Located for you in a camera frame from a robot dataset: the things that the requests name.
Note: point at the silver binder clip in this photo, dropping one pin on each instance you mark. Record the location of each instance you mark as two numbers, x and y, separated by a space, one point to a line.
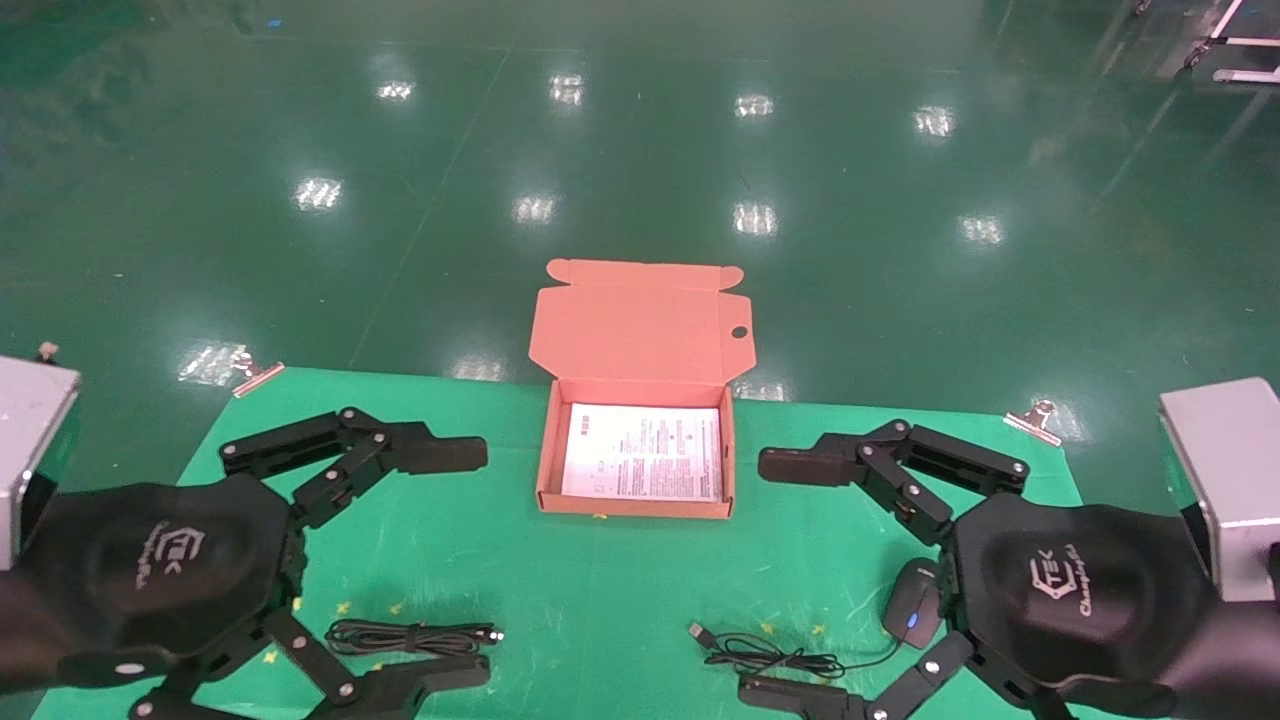
1035 422
255 375

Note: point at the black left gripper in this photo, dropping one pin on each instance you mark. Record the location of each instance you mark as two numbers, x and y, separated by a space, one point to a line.
150 570

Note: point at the orange cardboard box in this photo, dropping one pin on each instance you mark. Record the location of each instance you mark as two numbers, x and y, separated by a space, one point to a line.
640 330

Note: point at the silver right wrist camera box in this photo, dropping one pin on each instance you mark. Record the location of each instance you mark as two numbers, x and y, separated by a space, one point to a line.
1230 470

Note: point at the white printed instruction sheet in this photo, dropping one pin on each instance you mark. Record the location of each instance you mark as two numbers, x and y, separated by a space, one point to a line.
640 450

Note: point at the green table cloth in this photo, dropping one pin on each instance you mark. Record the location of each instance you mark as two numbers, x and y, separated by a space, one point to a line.
600 590

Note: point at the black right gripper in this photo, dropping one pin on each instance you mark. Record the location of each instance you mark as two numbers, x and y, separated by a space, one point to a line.
1080 590

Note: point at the white metal cart frame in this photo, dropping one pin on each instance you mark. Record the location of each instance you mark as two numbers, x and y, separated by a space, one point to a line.
1250 42

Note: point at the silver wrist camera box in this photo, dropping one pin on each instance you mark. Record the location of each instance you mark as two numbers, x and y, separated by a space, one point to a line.
1230 470
30 440

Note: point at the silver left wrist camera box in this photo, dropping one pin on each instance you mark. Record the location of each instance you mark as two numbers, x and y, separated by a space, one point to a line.
30 440

